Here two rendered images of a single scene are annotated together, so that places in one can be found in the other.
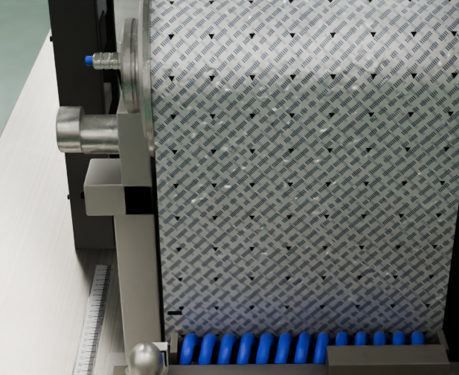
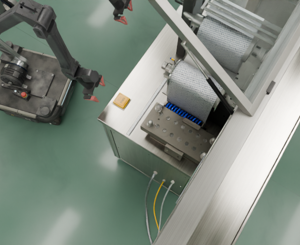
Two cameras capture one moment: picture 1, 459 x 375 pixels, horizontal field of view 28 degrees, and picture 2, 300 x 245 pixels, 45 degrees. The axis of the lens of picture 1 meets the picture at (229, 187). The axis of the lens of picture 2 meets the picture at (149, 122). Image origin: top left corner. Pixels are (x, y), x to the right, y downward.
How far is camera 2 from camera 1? 130 cm
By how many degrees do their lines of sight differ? 45
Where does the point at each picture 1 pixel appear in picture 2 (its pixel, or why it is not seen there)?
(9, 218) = (168, 37)
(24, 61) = not seen: outside the picture
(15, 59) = not seen: outside the picture
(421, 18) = (209, 94)
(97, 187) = (165, 75)
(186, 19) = (177, 75)
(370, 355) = (189, 122)
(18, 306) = (159, 64)
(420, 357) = (195, 126)
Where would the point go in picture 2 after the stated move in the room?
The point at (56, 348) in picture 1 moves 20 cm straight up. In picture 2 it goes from (160, 78) to (161, 61)
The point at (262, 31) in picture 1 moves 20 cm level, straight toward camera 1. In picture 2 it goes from (186, 83) to (162, 116)
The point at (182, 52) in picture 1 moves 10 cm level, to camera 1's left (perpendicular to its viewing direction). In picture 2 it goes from (174, 79) to (156, 69)
